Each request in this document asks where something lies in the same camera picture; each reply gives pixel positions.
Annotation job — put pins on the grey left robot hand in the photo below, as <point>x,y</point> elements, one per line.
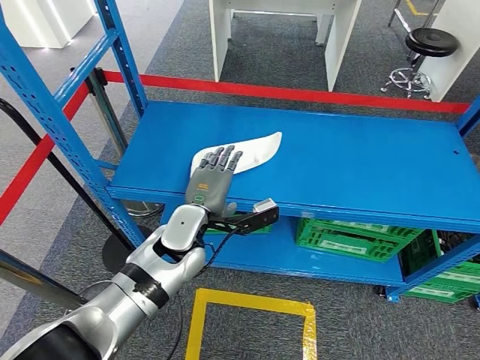
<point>208,186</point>

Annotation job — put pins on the white curved plastic part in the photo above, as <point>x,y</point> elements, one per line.
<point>259,149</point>

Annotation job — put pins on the blue metal shelf rack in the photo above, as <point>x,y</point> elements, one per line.
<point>337,164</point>

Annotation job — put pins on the long red barrier belt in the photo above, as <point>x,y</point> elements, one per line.
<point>263,91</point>

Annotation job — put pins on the black curved pole with base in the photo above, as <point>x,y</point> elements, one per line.
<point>120,253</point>

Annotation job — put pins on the grey stanchion with belt head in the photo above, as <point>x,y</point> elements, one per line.
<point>106,114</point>

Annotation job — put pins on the white desk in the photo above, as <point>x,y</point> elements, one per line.
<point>337,44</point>

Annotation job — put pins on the short red barrier belt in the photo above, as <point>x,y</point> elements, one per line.
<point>23,179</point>

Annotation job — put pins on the white block with light strips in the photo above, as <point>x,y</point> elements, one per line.
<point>29,25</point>

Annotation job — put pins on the black round stool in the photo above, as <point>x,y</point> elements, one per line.
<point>431,42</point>

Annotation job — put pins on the open green plastic crate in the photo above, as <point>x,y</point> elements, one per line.
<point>455,277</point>

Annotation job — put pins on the white cabinet panel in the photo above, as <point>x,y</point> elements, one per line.
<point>457,30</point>

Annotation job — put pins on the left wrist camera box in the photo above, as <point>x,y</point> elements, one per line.
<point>259,218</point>

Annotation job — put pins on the thin chrome frame legs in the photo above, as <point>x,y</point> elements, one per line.
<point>401,20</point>

